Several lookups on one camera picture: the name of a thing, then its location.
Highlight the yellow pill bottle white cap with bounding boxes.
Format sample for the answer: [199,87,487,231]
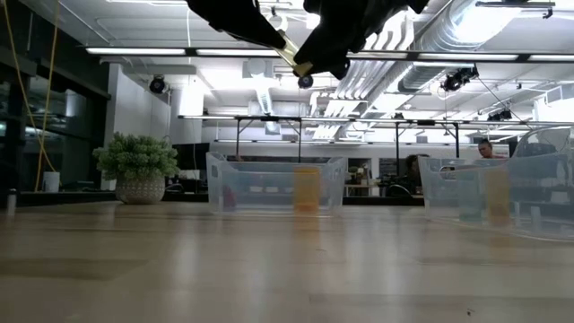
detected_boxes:
[274,30,314,78]

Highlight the large orange pill bottle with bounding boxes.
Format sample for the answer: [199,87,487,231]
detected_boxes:
[292,165,323,214]

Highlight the small red pill bottle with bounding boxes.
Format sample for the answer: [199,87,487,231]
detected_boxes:
[222,182,238,212]

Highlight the clear plastic bin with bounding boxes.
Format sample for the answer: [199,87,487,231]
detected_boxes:
[416,125,574,242]
[204,151,349,217]

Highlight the small bottles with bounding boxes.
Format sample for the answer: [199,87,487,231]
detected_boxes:
[457,177,484,224]

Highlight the orange pill bottle white cap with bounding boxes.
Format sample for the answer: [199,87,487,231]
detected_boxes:
[485,168,511,229]

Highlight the long ceiling light strip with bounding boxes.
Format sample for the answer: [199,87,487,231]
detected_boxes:
[84,46,574,64]

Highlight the black monitor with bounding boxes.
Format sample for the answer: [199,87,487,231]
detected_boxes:
[172,142,211,171]

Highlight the green potted plant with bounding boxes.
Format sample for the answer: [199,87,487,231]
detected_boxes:
[91,131,181,206]

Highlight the person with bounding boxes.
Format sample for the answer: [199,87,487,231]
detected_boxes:
[476,137,508,161]

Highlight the white cup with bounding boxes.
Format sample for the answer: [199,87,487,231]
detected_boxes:
[41,170,62,194]

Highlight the silver ventilation duct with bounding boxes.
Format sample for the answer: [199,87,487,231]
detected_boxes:
[334,0,557,102]

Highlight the black background station frame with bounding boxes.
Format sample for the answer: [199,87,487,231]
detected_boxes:
[178,114,574,163]

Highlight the black ceiling camera rig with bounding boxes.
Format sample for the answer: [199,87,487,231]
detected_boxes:
[440,65,480,93]

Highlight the yellow hanging cable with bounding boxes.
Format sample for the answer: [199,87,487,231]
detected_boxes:
[2,0,57,174]
[34,0,60,193]

